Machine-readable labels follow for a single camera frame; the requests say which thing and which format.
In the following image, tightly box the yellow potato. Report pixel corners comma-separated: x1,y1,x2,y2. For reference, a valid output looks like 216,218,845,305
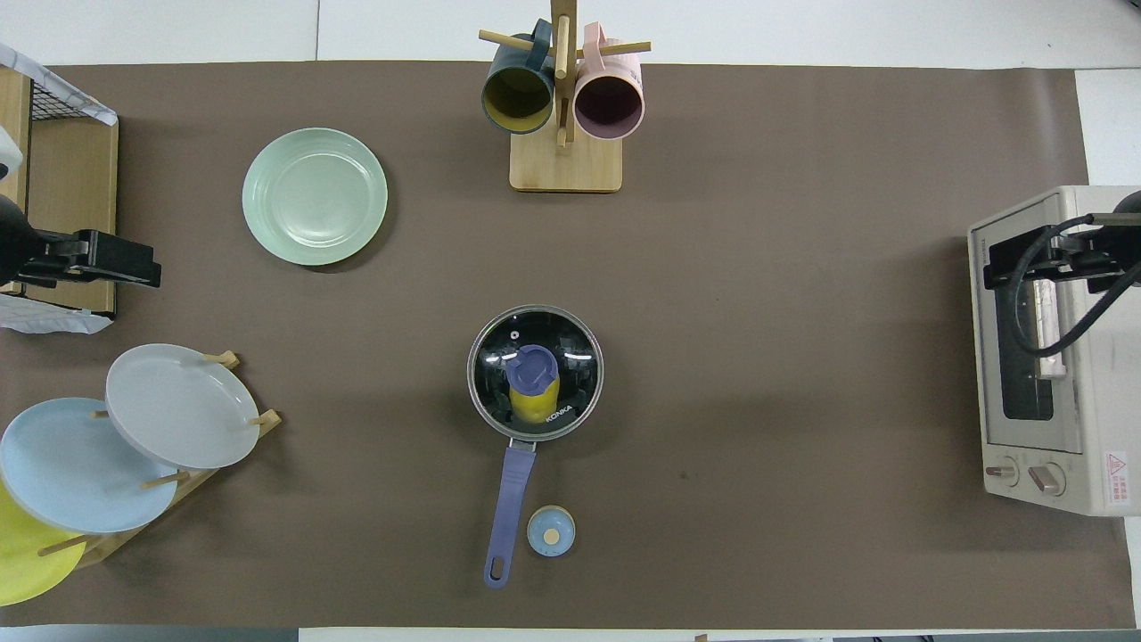
510,379,561,425

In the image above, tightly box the light green plate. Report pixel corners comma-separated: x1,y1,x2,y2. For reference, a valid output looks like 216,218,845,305
242,128,389,267

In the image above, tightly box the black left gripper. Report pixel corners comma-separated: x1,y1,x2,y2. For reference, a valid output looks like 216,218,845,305
0,194,162,288

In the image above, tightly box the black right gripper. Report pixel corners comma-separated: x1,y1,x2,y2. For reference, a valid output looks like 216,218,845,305
985,189,1141,295

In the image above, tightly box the dark pot with blue handle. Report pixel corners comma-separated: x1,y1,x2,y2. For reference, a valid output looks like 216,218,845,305
467,305,605,589

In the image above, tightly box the white crumpled paper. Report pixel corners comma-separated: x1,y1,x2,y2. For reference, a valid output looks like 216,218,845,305
0,292,115,336

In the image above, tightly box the grey plate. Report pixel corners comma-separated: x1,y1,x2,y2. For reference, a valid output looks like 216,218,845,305
105,343,261,471

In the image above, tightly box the beige toaster oven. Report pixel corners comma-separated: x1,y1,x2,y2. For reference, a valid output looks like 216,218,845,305
967,185,1141,518

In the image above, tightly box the yellow plate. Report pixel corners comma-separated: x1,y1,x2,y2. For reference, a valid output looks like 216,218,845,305
0,481,87,607

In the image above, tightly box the dark teal mug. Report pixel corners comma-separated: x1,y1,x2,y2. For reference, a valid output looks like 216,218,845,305
481,20,556,136

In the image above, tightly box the light blue plate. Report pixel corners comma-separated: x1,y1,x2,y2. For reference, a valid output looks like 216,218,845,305
0,397,179,536

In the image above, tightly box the light wooden board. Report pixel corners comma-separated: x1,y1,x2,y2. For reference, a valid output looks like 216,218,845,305
0,70,32,215

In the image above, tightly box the wooden plate rack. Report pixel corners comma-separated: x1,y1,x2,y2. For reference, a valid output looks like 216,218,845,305
37,350,283,569

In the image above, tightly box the brown table mat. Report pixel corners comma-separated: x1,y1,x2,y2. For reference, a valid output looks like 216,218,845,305
0,61,1137,630

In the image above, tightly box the black wire basket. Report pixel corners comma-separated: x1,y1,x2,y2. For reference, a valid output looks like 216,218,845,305
29,73,117,126

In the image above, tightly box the pink ribbed mug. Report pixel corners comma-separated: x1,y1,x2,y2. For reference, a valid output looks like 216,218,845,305
573,22,645,141

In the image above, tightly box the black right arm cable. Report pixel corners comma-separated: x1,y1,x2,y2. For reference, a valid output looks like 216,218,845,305
1006,212,1141,358

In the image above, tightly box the wooden mug tree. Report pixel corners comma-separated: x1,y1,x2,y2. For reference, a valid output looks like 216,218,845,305
479,0,652,193

